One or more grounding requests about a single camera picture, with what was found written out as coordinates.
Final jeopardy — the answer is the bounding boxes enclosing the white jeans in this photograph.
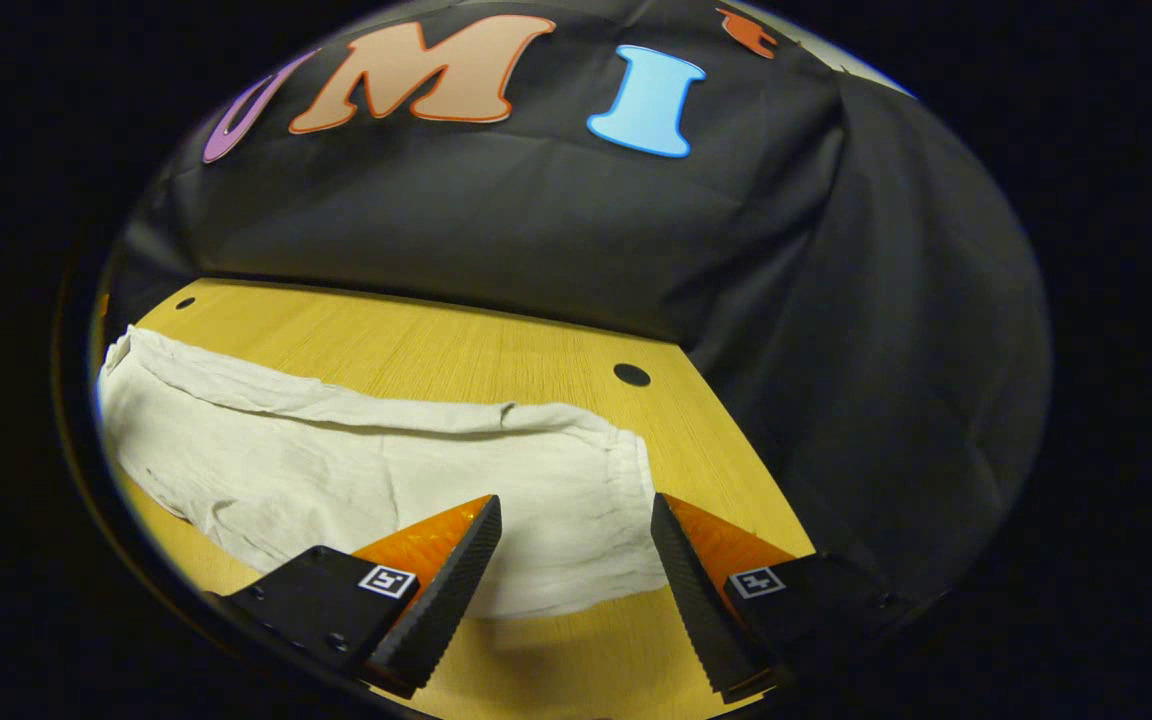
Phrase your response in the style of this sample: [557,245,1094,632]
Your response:
[95,324,674,622]

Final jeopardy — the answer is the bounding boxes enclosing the black backdrop cloth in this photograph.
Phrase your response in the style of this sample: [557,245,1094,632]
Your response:
[98,0,1054,611]

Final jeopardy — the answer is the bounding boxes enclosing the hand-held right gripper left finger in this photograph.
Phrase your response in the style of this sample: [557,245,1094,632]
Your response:
[204,493,504,700]

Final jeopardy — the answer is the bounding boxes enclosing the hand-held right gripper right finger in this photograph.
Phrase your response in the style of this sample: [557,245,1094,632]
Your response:
[649,492,899,705]

